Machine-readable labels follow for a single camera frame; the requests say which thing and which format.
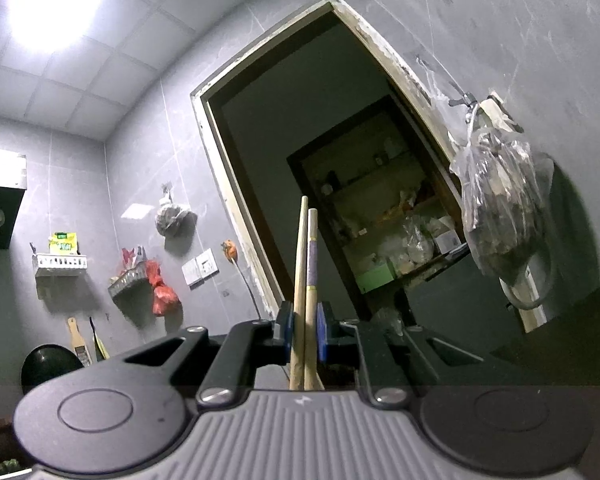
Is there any thin empty plastic bag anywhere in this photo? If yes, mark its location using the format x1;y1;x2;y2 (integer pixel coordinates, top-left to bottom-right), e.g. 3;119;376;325
420;62;450;107

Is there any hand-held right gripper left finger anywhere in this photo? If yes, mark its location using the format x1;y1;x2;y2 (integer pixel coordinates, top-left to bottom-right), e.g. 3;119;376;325
87;301;296;407

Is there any white wall rack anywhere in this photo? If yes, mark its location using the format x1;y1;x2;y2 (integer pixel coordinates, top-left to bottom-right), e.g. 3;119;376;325
32;252;89;279

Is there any grey cabinet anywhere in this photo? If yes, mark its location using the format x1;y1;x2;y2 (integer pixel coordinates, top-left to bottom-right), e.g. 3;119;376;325
404;252;528;337

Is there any clear plastic bag with contents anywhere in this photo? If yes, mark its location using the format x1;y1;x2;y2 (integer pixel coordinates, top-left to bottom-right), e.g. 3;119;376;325
449;127;554;279

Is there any wooden chopstick with silver band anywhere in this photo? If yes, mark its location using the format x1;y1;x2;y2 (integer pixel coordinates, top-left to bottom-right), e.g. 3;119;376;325
304;208;326;392

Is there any white wall fixture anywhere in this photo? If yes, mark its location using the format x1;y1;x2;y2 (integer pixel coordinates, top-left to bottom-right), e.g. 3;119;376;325
480;94;523;133

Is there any wire wall basket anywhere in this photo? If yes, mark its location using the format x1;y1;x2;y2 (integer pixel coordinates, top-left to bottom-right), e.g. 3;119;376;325
107;265;154;302

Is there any plastic bag of white food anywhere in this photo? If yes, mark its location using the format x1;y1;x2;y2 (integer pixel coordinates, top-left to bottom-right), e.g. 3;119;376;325
405;225;436;267

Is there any white curved hose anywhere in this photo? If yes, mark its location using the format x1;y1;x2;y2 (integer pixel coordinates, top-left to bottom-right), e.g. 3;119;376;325
499;237;555;311

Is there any metal wall hook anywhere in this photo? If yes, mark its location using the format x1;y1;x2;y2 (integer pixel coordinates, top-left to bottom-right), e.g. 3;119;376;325
449;89;482;112

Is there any white wall switch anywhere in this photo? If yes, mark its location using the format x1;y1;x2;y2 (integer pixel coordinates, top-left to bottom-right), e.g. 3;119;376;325
181;248;220;287

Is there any orange hanging tool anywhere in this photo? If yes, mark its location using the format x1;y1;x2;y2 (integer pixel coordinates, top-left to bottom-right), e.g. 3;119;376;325
221;240;262;319

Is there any red plastic bag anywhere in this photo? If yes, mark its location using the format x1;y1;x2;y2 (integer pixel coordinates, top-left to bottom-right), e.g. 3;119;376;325
149;259;182;317

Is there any ceiling light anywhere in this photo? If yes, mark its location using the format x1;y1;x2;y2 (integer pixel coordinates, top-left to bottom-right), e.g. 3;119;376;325
7;0;112;54

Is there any black wok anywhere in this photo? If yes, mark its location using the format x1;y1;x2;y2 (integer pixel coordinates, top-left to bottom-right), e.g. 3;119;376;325
21;343;84;396

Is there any grey hanging bag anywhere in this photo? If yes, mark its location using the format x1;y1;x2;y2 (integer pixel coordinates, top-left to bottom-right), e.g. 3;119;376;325
155;195;199;239

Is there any pile of snack packets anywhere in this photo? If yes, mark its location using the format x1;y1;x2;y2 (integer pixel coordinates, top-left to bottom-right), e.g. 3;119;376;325
375;189;431;222

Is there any yellow-green packet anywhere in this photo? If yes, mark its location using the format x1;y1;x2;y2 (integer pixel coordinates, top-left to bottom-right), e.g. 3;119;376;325
49;231;79;256

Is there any light green box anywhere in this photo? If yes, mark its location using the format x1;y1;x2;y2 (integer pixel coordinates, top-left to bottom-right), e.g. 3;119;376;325
357;266;396;294

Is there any wooden-handled grater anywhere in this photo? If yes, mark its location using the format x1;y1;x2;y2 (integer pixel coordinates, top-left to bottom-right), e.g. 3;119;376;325
66;316;92;367

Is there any yellow and black kitchen tool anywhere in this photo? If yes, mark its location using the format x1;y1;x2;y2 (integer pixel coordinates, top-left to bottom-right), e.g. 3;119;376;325
88;316;111;361

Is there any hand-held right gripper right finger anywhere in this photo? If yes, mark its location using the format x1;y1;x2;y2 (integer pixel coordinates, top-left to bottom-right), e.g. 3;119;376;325
317;301;511;408

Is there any dark wooden shelf unit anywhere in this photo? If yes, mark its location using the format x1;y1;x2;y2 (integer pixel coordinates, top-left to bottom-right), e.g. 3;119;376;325
286;95;462;322

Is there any worn door frame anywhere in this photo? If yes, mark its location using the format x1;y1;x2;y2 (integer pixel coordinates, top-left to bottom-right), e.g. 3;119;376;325
189;0;463;323

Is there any small white box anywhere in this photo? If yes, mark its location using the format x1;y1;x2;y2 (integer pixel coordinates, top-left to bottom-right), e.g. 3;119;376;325
432;230;459;254

